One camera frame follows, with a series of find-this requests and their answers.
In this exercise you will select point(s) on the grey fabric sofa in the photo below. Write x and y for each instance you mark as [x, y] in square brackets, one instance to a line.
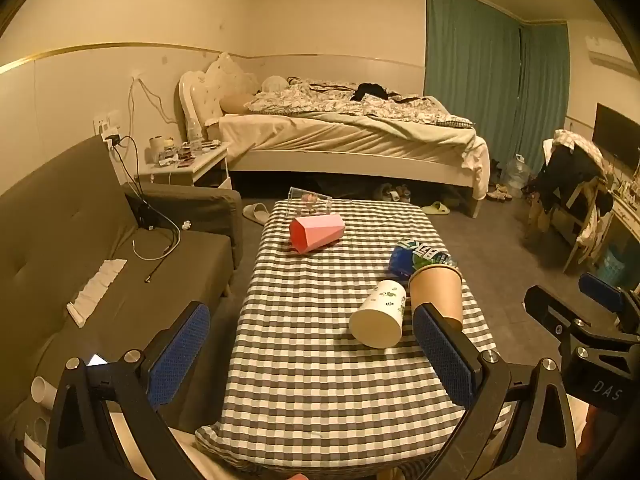
[75, 230]

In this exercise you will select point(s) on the person's right forearm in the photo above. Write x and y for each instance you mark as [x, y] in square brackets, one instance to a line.
[591, 440]

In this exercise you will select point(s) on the pink faceted cup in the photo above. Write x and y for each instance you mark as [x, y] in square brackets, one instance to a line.
[317, 232]

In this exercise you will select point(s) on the wall power outlet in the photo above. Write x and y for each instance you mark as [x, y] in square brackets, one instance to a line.
[107, 121]

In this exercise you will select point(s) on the blue and green printed cup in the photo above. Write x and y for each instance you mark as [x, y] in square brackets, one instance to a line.
[420, 257]

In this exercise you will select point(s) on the white bed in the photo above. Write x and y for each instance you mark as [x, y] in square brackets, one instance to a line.
[350, 145]

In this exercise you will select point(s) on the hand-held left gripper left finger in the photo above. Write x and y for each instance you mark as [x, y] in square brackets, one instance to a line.
[181, 355]

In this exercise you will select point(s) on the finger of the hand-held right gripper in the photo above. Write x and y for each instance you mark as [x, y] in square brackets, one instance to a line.
[602, 291]
[555, 317]

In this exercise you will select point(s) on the white nightstand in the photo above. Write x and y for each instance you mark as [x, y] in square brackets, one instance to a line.
[192, 167]

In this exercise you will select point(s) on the white paper cup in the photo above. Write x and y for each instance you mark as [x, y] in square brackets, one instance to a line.
[42, 390]

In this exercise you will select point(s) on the dark jacket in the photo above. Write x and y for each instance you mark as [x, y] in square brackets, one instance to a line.
[565, 170]

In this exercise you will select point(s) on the green curtain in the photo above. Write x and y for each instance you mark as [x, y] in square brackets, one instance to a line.
[475, 75]

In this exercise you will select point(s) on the black charger plug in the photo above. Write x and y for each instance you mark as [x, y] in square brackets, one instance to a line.
[114, 140]

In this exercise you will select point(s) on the beige slipper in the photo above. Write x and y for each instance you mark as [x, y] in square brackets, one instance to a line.
[256, 212]

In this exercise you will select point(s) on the black clothing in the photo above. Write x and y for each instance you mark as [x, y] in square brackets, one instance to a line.
[372, 91]

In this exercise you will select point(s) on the pair of light shoes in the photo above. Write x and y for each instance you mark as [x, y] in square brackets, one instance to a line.
[501, 193]

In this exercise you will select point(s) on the plaid shirt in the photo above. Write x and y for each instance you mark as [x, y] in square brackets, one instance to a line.
[582, 145]

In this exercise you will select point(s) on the white air conditioner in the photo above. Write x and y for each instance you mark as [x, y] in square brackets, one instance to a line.
[607, 52]

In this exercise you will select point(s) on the clear acrylic box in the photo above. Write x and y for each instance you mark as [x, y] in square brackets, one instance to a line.
[310, 202]

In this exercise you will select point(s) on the brown paper cup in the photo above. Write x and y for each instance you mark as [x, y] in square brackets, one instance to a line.
[439, 290]

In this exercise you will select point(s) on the beige pillow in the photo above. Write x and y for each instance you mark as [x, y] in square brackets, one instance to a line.
[236, 102]

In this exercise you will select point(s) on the white cup with green print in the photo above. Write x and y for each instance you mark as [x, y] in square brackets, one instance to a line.
[382, 310]

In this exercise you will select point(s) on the large clear water jug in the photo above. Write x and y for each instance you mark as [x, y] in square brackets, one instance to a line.
[515, 175]

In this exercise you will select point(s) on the white tissue on sofa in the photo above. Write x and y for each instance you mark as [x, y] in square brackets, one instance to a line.
[97, 287]

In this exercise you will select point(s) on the white jar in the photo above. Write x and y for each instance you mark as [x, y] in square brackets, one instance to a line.
[162, 149]

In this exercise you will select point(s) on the green slipper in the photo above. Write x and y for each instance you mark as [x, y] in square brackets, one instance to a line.
[435, 208]

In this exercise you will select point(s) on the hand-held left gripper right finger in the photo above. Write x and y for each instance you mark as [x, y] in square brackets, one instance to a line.
[442, 357]

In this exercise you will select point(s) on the white round plush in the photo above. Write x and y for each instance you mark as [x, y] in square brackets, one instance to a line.
[274, 84]

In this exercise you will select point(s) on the grey checked tablecloth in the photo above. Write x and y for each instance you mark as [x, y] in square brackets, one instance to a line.
[310, 360]

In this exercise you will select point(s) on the black television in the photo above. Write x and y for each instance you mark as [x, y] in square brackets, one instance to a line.
[617, 135]

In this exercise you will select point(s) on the floral blanket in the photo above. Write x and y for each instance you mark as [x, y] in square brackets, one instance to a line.
[340, 102]

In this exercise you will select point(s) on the clear plastic bottle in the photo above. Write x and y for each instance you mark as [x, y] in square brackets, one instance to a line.
[193, 135]

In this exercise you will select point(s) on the wooden chair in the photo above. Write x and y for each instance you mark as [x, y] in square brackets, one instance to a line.
[580, 230]

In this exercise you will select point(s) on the blue basket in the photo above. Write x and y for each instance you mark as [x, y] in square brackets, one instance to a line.
[617, 265]

